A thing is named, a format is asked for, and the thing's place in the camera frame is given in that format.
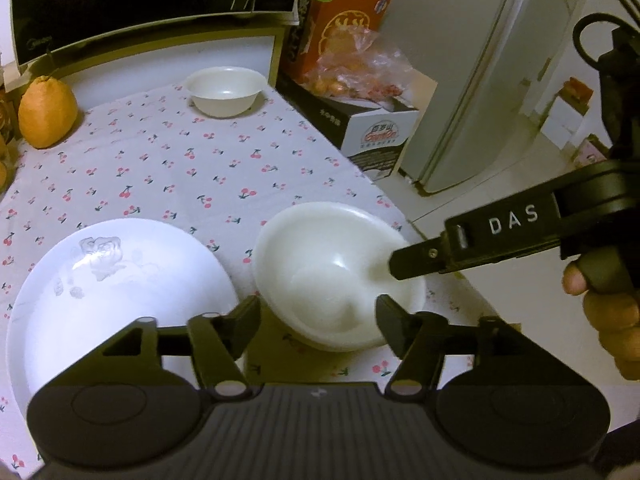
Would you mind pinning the dark bottled water carton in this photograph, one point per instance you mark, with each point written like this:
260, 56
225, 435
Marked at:
380, 135

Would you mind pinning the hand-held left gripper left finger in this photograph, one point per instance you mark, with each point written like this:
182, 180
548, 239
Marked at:
247, 312

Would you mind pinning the large orange citrus fruit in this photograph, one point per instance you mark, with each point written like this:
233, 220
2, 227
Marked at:
47, 112

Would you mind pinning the orange cardboard box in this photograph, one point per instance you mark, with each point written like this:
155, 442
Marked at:
345, 15

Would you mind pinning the black microwave oven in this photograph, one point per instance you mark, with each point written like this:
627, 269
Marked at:
125, 0

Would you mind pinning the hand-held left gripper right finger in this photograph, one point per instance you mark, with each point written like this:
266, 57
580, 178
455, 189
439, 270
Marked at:
391, 316

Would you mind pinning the cherry print tablecloth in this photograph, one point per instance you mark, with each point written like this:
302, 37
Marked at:
150, 170

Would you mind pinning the white bowl with flared rim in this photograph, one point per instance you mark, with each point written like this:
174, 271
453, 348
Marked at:
225, 91

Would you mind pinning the white refrigerator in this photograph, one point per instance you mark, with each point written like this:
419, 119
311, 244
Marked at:
475, 60

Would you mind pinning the large white bowl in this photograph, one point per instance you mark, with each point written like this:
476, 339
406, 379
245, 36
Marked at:
320, 270

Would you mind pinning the white embossed plate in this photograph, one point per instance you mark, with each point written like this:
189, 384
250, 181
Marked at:
125, 300

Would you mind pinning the plastic bag of oranges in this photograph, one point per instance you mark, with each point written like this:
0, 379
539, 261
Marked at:
360, 70

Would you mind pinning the person's right hand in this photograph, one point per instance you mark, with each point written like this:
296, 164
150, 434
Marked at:
617, 325

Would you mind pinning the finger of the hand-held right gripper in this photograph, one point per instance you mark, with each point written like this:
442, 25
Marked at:
417, 260

